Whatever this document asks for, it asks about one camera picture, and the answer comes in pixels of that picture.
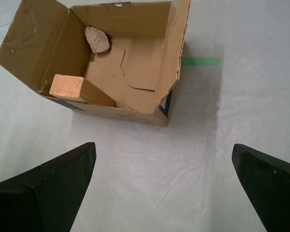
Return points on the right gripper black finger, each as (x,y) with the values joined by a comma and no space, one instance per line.
(273,193)
(38,200)

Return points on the light wooden block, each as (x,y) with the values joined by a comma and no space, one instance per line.
(66,85)

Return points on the brown cardboard box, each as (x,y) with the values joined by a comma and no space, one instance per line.
(145,67)

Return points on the speckled pink granite rock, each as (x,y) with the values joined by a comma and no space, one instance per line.
(96,39)

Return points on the white plastic table cover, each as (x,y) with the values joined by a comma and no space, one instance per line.
(183,157)

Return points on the green tape strip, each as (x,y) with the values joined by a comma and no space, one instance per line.
(200,61)

